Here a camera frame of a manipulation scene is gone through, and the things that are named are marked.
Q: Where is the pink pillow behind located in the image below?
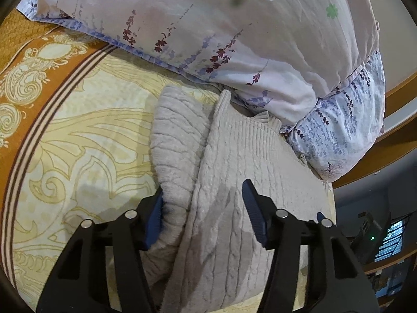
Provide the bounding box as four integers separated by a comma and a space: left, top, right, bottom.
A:
18, 0, 379, 126

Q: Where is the beige cable-knit sweater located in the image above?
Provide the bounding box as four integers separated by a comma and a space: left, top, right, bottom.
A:
144, 86, 336, 312

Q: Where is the yellow patterned bedsheet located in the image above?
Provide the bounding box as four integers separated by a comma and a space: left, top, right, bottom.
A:
0, 8, 338, 313

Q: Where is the floral pillow lavender print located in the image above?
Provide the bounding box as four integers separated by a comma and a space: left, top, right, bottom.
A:
285, 50, 385, 182

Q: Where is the wooden headboard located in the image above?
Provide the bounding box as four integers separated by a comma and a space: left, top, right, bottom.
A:
330, 71, 417, 190

